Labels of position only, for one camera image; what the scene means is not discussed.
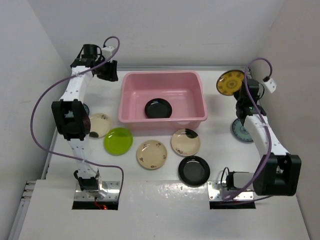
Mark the yellow patterned plate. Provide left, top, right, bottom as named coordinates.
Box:
left=216, top=69, right=245, bottom=96

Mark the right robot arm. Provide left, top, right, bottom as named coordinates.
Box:
left=222, top=79, right=302, bottom=201

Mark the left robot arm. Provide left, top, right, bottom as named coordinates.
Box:
left=51, top=44, right=112, bottom=198

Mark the pink plastic bin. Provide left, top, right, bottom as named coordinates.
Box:
left=118, top=71, right=208, bottom=131

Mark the blue patterned plate right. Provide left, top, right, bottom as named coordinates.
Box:
left=230, top=118, right=254, bottom=144

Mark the blue patterned plate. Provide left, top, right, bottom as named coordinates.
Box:
left=82, top=103, right=90, bottom=116
left=230, top=118, right=254, bottom=144

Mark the blue patterned plate left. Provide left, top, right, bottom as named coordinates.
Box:
left=82, top=103, right=90, bottom=116

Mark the cream plate left brushstroke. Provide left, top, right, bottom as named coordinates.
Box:
left=89, top=113, right=113, bottom=139

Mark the lime green plate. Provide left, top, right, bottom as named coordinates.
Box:
left=103, top=127, right=133, bottom=156

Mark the cream plate black brushstroke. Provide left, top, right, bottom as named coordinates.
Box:
left=171, top=128, right=201, bottom=157

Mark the black plate front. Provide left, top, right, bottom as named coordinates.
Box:
left=178, top=155, right=211, bottom=187

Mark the cream floral plate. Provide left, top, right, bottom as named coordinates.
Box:
left=136, top=139, right=168, bottom=171

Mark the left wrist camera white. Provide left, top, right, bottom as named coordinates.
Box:
left=101, top=45, right=116, bottom=59

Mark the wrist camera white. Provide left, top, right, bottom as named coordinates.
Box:
left=262, top=76, right=277, bottom=94
left=101, top=45, right=116, bottom=59

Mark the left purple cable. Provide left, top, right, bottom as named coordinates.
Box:
left=29, top=36, right=125, bottom=201

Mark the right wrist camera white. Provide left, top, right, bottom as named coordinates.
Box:
left=262, top=76, right=277, bottom=94

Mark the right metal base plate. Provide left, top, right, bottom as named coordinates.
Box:
left=207, top=181, right=254, bottom=202

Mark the metal base plate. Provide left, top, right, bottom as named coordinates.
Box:
left=207, top=181, right=254, bottom=202
left=73, top=181, right=120, bottom=202

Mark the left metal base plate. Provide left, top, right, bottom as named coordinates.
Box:
left=73, top=181, right=120, bottom=202

